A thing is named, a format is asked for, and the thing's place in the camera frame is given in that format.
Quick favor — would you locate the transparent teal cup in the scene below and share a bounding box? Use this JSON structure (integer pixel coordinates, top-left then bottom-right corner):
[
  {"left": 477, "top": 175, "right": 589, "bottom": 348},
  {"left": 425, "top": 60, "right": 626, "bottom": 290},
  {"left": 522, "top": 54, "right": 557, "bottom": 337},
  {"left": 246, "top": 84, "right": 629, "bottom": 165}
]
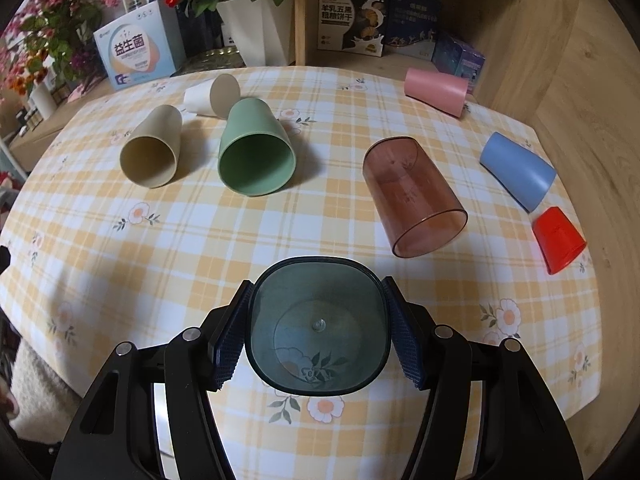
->
[{"left": 245, "top": 256, "right": 392, "bottom": 394}]

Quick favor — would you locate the yellow plaid floral tablecloth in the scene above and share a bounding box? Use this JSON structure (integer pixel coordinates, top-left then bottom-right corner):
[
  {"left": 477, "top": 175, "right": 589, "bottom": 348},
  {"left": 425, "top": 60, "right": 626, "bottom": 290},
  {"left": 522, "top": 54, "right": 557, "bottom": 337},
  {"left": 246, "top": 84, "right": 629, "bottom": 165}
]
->
[{"left": 0, "top": 65, "right": 604, "bottom": 461}]

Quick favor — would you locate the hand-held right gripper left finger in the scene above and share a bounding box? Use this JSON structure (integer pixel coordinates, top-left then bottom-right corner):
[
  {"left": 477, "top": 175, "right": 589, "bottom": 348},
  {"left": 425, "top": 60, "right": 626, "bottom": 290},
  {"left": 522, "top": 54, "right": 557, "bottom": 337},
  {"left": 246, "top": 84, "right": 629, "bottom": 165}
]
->
[{"left": 51, "top": 280, "right": 257, "bottom": 480}]

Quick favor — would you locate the white and blue box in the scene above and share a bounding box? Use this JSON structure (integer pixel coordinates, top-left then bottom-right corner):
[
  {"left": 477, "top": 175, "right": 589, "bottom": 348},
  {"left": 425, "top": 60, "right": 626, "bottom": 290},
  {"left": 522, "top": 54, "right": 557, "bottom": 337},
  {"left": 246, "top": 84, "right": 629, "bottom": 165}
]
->
[{"left": 93, "top": 0, "right": 187, "bottom": 92}]

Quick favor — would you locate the transparent brown cup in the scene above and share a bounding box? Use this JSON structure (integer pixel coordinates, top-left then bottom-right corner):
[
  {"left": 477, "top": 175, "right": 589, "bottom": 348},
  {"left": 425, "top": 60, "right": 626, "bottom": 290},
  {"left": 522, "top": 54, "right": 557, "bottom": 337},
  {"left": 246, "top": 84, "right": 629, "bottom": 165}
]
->
[{"left": 362, "top": 136, "right": 469, "bottom": 259}]

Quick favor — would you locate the red cup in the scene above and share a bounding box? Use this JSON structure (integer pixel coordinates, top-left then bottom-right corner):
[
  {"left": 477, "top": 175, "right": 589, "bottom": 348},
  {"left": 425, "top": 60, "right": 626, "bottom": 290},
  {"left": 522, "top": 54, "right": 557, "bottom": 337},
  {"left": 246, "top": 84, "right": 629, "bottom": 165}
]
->
[{"left": 531, "top": 206, "right": 587, "bottom": 276}]

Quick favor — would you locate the pink flower bouquet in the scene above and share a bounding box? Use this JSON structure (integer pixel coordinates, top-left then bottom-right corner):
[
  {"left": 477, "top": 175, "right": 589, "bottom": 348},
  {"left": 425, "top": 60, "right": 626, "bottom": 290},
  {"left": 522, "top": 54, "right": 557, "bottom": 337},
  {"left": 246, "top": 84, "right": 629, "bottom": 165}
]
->
[{"left": 0, "top": 0, "right": 108, "bottom": 92}]

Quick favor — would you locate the white cup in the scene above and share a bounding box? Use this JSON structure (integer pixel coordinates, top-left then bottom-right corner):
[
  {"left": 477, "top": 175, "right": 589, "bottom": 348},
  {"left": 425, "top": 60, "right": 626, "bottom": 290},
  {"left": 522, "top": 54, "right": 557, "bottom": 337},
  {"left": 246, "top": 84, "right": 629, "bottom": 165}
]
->
[{"left": 183, "top": 73, "right": 242, "bottom": 120}]

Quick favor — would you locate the dark blue box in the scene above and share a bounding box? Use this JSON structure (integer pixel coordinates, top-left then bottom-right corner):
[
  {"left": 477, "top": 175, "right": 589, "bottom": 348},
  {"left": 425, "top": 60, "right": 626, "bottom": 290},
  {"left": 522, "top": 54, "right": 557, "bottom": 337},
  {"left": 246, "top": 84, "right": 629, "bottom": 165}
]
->
[{"left": 385, "top": 0, "right": 443, "bottom": 59}]

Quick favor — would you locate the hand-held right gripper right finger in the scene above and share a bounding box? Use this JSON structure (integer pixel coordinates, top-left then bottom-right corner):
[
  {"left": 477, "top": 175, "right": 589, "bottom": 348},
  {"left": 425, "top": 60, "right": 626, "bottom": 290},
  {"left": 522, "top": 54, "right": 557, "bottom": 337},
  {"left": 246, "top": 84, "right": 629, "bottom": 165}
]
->
[{"left": 382, "top": 276, "right": 584, "bottom": 480}]

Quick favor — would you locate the black and white biscuit box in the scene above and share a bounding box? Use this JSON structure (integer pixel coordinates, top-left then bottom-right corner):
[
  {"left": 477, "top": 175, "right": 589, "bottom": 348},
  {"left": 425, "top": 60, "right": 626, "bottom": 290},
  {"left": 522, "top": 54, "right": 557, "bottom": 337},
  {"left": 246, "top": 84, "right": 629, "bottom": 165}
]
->
[{"left": 317, "top": 0, "right": 392, "bottom": 57}]

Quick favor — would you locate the blue cup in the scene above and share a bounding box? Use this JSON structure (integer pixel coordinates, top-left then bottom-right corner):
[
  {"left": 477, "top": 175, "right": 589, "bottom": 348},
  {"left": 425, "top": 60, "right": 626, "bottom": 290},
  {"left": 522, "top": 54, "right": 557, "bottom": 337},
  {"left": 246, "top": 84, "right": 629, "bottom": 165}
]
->
[{"left": 479, "top": 132, "right": 558, "bottom": 213}]

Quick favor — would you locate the pink cup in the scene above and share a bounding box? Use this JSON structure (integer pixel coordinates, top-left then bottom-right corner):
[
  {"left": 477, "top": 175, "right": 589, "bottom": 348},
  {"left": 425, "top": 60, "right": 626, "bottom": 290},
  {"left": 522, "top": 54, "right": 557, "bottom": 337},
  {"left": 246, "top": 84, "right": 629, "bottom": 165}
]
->
[{"left": 404, "top": 68, "right": 471, "bottom": 119}]

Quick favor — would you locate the beige cup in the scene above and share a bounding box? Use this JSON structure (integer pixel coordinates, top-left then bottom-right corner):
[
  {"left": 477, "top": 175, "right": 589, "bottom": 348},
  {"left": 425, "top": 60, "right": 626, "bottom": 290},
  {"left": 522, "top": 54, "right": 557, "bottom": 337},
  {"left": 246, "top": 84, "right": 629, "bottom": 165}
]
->
[{"left": 119, "top": 105, "right": 183, "bottom": 189}]

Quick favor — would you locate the purple starry box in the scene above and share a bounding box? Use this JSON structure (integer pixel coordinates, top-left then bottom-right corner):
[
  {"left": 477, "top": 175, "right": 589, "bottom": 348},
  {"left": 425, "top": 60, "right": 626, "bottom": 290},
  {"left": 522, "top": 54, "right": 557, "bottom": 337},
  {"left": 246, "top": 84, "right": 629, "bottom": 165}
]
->
[{"left": 431, "top": 31, "right": 486, "bottom": 96}]

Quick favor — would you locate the white pot with red flowers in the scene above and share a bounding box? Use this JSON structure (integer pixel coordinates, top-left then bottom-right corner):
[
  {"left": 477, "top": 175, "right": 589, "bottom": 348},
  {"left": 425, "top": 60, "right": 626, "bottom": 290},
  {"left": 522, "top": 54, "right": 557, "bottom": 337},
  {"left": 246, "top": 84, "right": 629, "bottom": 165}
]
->
[{"left": 152, "top": 0, "right": 304, "bottom": 67}]

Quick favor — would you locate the white fluffy cloth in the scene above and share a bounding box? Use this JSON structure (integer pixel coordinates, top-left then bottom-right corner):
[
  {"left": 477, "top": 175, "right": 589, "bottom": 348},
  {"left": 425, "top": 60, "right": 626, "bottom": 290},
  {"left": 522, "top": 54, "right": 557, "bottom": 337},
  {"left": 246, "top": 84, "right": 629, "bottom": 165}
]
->
[{"left": 9, "top": 342, "right": 83, "bottom": 443}]

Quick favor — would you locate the green cup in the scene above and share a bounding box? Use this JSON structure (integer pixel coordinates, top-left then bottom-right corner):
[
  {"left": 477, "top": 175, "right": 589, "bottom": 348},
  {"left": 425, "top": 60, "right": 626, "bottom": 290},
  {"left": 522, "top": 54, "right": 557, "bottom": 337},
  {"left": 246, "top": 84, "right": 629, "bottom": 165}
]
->
[{"left": 217, "top": 97, "right": 298, "bottom": 197}]

